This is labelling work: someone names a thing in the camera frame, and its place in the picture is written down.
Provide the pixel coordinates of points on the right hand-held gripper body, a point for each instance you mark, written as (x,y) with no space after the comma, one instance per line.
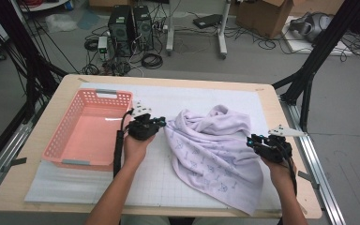
(273,150)

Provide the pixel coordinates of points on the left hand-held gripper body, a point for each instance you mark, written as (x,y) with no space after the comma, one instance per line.
(142,128)

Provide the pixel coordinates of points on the lilac printed towel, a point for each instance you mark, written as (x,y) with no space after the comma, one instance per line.
(212,150)

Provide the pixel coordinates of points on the pink plastic basket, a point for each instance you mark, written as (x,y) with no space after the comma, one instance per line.
(87,137)

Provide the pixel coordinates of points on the person's left hand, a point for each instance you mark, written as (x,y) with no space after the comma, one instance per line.
(134,151)

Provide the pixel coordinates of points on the person's right hand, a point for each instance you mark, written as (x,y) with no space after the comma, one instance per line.
(279,175)

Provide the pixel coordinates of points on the white foam mat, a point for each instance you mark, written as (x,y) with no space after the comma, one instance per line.
(156,181)

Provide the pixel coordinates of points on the white metal stand leg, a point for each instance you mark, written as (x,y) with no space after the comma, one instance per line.
(222,37)
(169,34)

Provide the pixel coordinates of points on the black computer tower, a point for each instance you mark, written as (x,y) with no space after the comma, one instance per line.
(120,31)
(143,28)

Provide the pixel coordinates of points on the small white box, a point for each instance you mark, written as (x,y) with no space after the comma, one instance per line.
(102,43)

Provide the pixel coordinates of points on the white flat board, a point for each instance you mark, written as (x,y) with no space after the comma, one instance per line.
(296,45)

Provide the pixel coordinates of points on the black flat device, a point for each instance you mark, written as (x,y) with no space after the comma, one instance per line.
(206,21)

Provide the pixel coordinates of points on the brown cardboard box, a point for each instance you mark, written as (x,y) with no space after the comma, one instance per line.
(262,17)

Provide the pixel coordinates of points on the teal plastic sheet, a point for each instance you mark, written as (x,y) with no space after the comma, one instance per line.
(88,19)

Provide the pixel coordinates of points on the grey rounded device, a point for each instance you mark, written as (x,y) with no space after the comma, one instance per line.
(309,26)

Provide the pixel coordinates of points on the clear plastic bag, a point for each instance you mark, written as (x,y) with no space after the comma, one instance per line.
(61,22)

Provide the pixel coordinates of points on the white round table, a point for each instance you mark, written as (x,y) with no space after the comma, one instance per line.
(43,6)

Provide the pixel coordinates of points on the grey metal bracket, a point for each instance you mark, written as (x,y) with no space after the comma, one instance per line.
(18,161)
(309,178)

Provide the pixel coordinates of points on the aluminium rail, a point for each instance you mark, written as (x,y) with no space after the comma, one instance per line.
(9,146)
(325,193)

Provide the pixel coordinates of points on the black metal frame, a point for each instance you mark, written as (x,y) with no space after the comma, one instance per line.
(28,47)
(325,40)

